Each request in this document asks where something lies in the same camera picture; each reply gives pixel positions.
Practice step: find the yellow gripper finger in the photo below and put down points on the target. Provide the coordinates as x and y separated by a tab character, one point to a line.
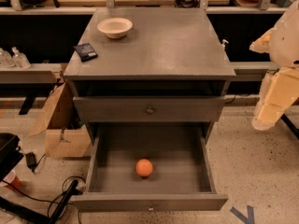
277	93
263	43

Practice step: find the orange fruit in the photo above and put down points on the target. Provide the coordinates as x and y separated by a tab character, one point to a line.
144	167

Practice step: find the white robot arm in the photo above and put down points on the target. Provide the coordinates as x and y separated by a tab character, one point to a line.
285	41

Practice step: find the grey wooden drawer cabinet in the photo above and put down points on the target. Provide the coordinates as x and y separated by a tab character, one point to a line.
169	52

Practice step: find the open grey middle drawer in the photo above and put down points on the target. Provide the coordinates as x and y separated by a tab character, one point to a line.
181	179

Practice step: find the closed grey top drawer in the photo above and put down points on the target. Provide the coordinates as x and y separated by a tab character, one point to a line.
148	109

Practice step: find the black stand leg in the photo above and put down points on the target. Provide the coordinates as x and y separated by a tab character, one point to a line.
291	126

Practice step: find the small white pump bottle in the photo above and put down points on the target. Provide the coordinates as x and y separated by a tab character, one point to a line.
225	44

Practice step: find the white ceramic bowl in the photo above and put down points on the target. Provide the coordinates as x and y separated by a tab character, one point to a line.
115	28

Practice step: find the dark blue snack packet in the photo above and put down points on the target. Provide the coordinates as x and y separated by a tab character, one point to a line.
85	52

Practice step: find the brown cardboard box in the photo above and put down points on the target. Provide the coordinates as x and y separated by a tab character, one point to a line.
64	136

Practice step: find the clear sanitizer bottle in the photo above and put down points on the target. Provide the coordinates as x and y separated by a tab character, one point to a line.
20	59
6	59

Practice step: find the black power adapter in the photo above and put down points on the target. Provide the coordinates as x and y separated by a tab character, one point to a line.
30	160

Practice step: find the red plastic cup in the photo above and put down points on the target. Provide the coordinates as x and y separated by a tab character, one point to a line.
11	181

